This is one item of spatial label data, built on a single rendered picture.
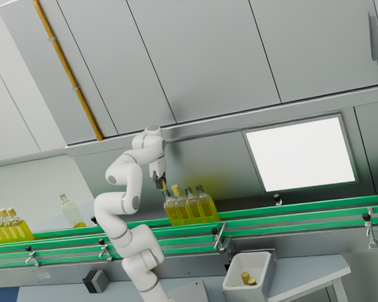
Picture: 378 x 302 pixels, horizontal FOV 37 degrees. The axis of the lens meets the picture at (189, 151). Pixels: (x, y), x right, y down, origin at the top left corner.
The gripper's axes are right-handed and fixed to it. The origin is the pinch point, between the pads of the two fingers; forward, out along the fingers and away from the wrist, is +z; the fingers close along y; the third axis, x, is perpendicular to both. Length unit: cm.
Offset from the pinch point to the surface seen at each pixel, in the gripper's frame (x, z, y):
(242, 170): 35.5, -2.7, -11.5
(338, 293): 81, 39, 14
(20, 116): -319, 147, -315
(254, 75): 43, -48, -14
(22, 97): -309, 121, -315
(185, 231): 11.6, 21.9, 6.4
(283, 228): 57, 15, 5
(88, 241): -43, 37, 6
